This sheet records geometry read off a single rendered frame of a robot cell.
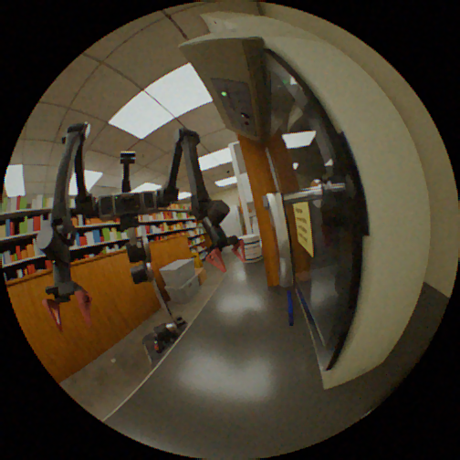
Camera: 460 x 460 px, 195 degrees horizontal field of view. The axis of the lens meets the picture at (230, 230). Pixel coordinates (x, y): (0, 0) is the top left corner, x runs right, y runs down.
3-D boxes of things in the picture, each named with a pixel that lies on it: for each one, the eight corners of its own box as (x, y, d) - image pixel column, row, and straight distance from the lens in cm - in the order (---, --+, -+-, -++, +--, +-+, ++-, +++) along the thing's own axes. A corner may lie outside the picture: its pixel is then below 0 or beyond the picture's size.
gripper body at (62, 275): (74, 288, 37) (70, 256, 40) (45, 295, 42) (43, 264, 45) (85, 294, 43) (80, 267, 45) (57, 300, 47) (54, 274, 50)
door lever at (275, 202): (333, 282, 14) (323, 271, 16) (321, 175, 13) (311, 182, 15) (277, 293, 13) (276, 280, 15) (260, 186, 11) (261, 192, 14)
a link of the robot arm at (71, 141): (89, 130, 70) (67, 133, 73) (89, 120, 67) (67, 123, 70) (79, 241, 50) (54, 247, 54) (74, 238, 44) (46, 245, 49)
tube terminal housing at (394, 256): (360, 273, 56) (302, 80, 73) (423, 325, 41) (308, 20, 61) (295, 289, 47) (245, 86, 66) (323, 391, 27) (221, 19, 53)
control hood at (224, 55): (267, 142, 46) (259, 119, 51) (261, 36, 24) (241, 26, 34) (232, 151, 45) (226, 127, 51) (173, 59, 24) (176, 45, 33)
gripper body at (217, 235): (238, 238, 48) (228, 222, 50) (216, 245, 41) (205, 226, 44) (229, 247, 53) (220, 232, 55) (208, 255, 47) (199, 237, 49)
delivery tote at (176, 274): (198, 273, 274) (194, 257, 265) (182, 287, 228) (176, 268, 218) (182, 274, 297) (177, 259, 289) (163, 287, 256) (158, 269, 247)
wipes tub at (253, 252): (263, 255, 90) (258, 232, 87) (262, 261, 77) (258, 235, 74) (244, 257, 91) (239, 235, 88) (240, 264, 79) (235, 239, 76)
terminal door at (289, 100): (294, 277, 44) (268, 146, 44) (328, 375, 22) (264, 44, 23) (291, 277, 43) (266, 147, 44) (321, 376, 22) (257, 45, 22)
